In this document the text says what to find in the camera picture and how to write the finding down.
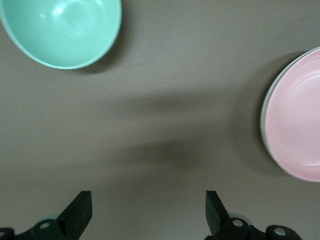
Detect pink shallow plate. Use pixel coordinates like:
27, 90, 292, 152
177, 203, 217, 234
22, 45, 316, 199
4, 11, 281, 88
263, 47, 320, 183

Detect mint green bowl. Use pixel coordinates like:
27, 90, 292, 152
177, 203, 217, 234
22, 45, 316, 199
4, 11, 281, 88
0, 0, 123, 71

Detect brown table cover sheet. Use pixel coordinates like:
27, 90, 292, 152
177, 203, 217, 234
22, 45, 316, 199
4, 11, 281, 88
0, 0, 320, 240

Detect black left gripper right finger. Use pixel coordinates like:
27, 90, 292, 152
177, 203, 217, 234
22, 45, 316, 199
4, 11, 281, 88
205, 190, 268, 240

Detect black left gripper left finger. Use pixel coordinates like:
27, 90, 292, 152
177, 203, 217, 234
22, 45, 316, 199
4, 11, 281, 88
14, 190, 94, 240

